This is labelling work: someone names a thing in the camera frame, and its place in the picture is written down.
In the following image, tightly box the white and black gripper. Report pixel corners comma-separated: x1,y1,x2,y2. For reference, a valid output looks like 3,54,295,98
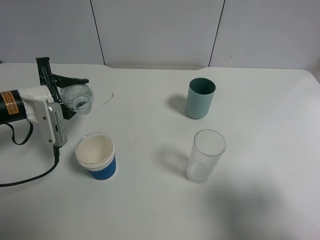
19,57,90,123

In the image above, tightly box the clear bottle with green label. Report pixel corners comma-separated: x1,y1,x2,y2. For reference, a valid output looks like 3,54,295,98
60,84,94,116

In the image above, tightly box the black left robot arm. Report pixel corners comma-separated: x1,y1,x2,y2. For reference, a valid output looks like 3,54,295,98
0,57,89,125

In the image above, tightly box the blue and white cup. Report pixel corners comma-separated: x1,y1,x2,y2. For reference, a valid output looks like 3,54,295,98
75,132,117,180

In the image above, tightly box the teal green cup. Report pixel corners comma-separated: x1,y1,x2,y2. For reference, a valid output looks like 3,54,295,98
186,77,216,120

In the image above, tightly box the clear glass tumbler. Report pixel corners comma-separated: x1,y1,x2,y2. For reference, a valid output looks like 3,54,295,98
186,129,227,184

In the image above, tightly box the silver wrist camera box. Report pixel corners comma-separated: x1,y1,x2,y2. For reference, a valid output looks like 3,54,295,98
38,101,68,148

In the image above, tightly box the black camera cable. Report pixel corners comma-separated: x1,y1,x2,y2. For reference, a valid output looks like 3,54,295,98
0,121,60,188

